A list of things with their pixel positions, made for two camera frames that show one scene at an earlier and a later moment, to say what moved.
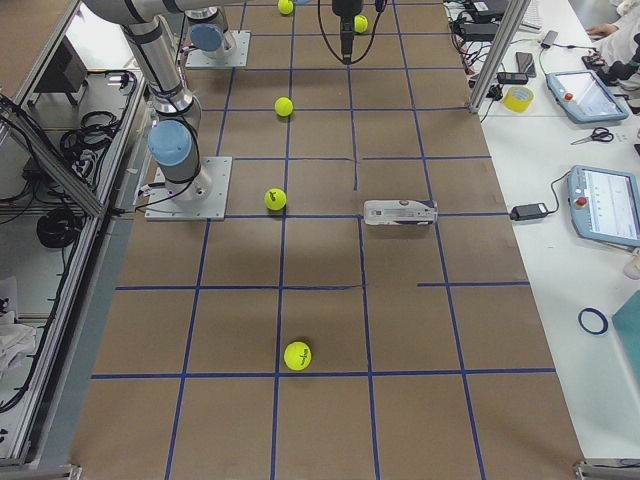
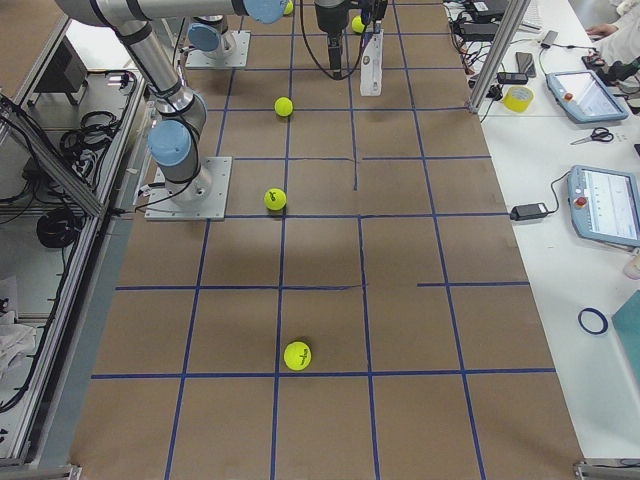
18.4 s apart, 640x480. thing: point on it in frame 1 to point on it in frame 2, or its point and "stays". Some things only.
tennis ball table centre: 283,106 stays
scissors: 599,133 stays
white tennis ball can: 400,212 to 371,69
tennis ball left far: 285,6 stays
